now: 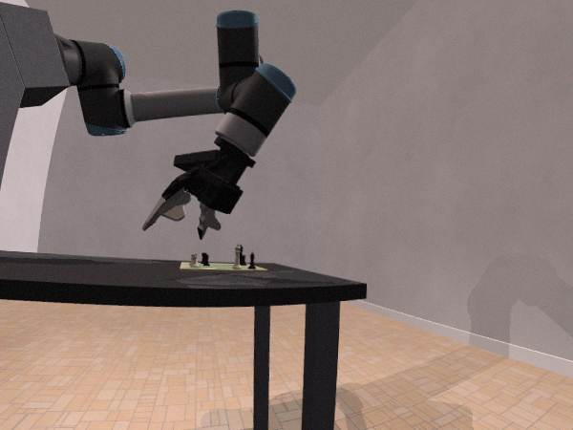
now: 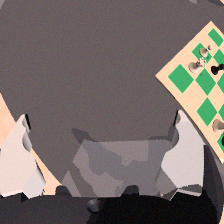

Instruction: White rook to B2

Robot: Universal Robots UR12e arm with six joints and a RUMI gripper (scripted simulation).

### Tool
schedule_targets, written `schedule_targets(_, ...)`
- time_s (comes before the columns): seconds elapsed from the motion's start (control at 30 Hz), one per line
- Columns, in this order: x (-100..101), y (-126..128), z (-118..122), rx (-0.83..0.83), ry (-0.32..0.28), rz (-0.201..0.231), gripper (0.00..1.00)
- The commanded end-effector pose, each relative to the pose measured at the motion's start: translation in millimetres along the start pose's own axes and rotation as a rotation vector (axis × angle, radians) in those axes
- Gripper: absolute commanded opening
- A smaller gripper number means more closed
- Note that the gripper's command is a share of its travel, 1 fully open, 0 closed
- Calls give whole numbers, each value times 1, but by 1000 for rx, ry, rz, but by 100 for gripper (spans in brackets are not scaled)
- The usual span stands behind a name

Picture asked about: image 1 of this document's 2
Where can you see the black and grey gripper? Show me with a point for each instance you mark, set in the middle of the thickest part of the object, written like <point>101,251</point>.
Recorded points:
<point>204,185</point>

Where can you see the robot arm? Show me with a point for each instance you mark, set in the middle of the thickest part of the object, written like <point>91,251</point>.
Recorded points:
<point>260,98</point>

